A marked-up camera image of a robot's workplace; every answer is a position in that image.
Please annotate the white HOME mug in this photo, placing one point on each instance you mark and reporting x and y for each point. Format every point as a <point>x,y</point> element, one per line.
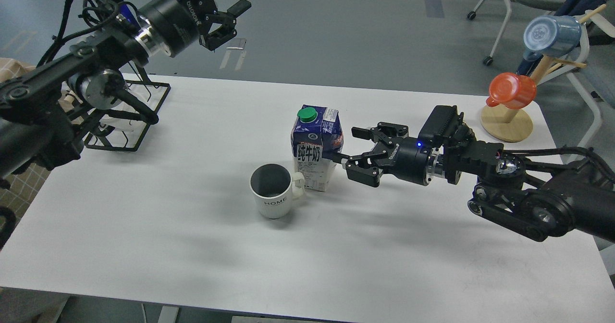
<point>275,189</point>

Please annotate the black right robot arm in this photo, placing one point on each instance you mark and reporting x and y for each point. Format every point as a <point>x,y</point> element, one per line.
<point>536,193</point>

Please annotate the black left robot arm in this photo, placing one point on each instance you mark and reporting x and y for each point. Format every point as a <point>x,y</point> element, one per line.
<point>46,113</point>

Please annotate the blue camera on left wrist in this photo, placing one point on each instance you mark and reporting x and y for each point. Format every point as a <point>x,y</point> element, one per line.
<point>126,18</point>

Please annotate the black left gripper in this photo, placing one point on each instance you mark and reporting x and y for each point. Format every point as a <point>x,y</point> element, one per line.
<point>179,23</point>

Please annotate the white mug on rack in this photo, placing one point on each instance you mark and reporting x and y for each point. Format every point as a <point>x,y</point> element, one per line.
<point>121,124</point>

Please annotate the beige checked cloth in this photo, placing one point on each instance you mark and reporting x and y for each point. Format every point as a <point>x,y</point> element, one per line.
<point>17,191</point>

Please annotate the orange plastic cup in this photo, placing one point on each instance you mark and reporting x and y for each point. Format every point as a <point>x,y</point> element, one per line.
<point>511,90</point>

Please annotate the blue white milk carton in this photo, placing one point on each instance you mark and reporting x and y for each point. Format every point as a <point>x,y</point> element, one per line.
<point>315,137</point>

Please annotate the blue camera on right wrist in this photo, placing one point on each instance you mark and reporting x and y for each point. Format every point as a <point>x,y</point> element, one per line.
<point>441,126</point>

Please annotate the wooden mug tree stand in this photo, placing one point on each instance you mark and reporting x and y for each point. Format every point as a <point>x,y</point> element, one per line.
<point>515,125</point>

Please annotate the blue camera on wrist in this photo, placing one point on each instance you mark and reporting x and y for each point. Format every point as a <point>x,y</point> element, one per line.
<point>126,18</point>
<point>441,126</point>

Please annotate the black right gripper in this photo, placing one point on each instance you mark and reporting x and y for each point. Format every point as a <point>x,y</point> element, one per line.
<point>393,152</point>

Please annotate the blue plastic cup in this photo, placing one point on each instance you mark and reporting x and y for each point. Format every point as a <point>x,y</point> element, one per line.
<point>553,36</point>

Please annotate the black wire cup rack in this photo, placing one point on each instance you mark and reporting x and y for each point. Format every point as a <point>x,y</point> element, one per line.
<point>113,113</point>

